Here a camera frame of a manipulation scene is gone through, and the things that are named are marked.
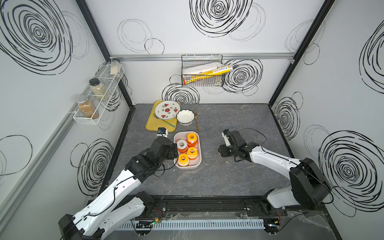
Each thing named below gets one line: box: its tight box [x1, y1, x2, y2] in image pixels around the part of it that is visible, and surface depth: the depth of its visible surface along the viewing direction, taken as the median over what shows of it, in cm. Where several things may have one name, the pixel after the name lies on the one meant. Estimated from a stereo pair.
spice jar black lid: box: [89, 78, 110, 102], surface depth 72 cm
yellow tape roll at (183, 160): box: [178, 153, 190, 167], surface depth 88 cm
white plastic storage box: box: [173, 131, 202, 170], surface depth 93 cm
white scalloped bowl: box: [176, 109, 195, 127], surface depth 114 cm
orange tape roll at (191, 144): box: [187, 138, 198, 148], surface depth 95 cm
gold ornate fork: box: [195, 111, 200, 133], surface depth 110 cm
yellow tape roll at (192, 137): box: [187, 132, 198, 142], surface depth 95 cm
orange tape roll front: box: [176, 139, 188, 154], surface depth 93 cm
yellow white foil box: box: [182, 63, 234, 85], surface depth 88 cm
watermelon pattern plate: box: [155, 100, 181, 120], surface depth 118 cm
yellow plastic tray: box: [145, 100, 178, 133], surface depth 111 cm
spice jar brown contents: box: [76, 95, 99, 120], surface depth 65 cm
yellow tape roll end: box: [187, 146, 198, 161], surface depth 91 cm
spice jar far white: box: [110, 58, 121, 78], surface depth 88 cm
